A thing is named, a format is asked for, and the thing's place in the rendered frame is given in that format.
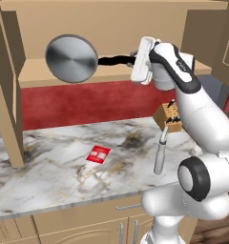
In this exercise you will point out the tan open wall cupboard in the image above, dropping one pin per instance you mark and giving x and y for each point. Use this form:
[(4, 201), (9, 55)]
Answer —
[(113, 22)]

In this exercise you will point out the red flat packet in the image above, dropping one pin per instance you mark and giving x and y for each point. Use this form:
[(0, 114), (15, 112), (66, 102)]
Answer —
[(98, 154)]

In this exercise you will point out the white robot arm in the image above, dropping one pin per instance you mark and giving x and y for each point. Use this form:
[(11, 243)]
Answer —
[(199, 120)]

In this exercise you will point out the wooden knife block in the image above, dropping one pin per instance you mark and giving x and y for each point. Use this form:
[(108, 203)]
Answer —
[(165, 119)]

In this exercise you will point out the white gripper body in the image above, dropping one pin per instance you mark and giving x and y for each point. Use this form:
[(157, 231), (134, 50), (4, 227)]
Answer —
[(142, 63)]

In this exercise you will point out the tan base cupboard door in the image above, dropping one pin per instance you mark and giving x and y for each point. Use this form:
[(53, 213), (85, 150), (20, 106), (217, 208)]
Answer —
[(81, 233), (145, 228), (11, 230)]

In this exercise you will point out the grey range hood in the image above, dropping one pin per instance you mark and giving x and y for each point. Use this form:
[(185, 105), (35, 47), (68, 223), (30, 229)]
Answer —
[(213, 90)]

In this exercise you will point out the grey slim bottle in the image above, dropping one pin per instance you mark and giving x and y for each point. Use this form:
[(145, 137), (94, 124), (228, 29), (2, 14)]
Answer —
[(159, 155)]

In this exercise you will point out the tan drawer front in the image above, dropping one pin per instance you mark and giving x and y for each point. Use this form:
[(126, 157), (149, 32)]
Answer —
[(87, 213)]

